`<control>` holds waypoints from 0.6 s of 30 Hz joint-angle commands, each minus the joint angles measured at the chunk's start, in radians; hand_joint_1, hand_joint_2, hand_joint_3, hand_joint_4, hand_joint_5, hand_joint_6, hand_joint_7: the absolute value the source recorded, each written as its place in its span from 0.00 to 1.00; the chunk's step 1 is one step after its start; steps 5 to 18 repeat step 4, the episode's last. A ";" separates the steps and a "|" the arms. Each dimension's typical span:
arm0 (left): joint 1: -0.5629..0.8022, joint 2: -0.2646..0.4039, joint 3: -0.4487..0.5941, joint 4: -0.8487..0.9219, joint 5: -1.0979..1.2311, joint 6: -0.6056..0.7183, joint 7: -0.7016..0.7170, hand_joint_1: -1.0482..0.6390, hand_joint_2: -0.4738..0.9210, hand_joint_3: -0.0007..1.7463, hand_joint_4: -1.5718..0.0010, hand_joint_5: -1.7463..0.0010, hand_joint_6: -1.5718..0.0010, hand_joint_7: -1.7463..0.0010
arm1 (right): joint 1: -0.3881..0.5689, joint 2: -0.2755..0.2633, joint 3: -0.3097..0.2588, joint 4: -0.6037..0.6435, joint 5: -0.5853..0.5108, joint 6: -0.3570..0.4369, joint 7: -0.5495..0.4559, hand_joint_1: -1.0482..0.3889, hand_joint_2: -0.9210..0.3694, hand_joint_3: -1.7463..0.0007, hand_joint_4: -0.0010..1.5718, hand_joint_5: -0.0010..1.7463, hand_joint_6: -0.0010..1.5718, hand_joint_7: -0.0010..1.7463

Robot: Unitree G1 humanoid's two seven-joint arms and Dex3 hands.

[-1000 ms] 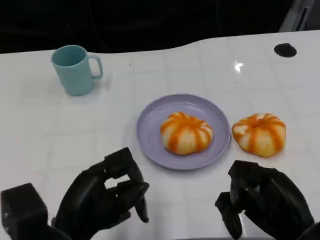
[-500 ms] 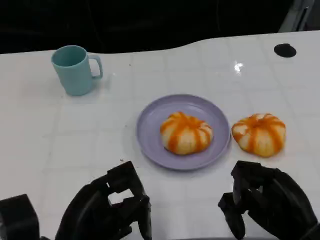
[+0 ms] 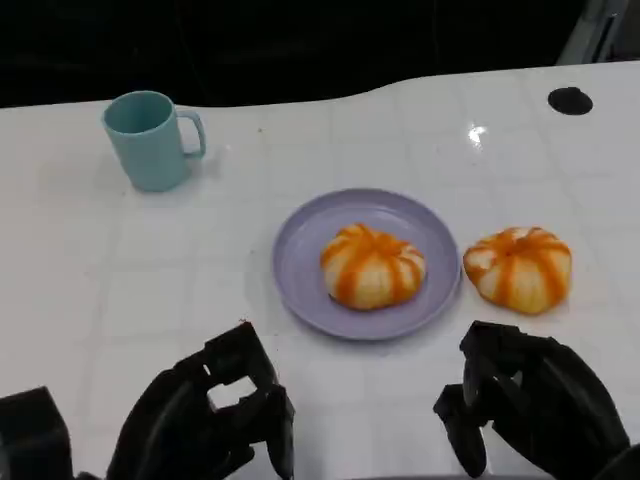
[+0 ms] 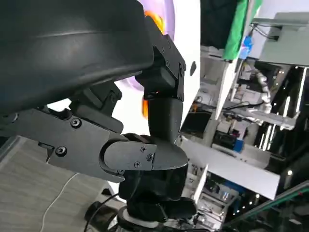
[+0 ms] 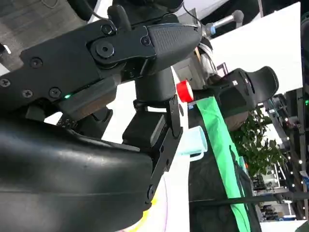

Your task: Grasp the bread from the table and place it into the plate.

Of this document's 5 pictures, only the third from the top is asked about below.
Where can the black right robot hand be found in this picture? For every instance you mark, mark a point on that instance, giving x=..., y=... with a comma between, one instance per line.
x=560, y=405

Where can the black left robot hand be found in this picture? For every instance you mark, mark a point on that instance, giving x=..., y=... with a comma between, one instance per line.
x=170, y=425

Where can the orange and white bread roll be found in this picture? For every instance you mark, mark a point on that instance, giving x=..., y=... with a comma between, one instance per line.
x=372, y=270
x=520, y=272

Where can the lilac plate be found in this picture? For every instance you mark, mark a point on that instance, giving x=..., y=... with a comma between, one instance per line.
x=305, y=260

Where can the pale green mug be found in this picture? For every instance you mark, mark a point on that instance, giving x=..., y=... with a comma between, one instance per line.
x=149, y=150

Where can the black round table grommet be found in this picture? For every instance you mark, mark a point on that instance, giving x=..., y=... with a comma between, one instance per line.
x=570, y=100

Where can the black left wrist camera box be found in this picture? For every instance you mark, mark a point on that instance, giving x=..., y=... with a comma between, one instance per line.
x=32, y=435

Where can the grey metal frame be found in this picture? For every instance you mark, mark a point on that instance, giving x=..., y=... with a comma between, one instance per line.
x=590, y=35

